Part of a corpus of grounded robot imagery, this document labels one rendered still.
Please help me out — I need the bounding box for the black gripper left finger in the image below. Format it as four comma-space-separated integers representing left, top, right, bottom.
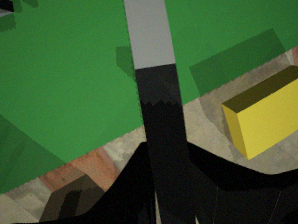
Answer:
35, 141, 157, 224

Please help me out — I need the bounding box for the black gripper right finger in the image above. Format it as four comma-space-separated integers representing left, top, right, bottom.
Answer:
188, 141, 298, 224

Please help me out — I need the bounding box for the green mat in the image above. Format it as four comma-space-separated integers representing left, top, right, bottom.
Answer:
0, 0, 298, 194

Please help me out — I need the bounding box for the tan cube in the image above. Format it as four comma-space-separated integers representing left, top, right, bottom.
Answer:
39, 175, 105, 222

